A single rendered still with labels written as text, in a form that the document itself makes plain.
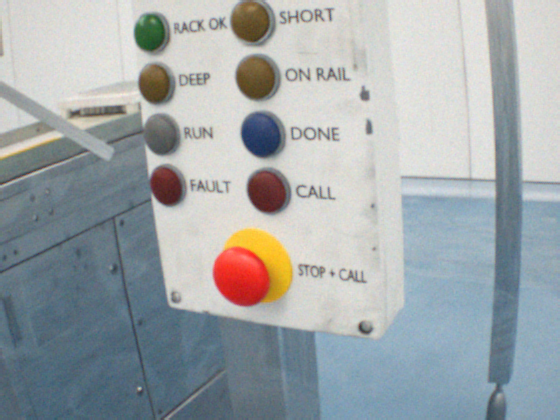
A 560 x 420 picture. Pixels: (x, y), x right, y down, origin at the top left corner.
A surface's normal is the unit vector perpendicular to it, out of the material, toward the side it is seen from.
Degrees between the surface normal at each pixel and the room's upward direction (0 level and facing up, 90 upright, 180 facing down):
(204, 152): 90
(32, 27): 90
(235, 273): 85
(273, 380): 90
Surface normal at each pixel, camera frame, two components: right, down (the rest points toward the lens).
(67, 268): 0.87, 0.07
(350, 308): -0.48, 0.29
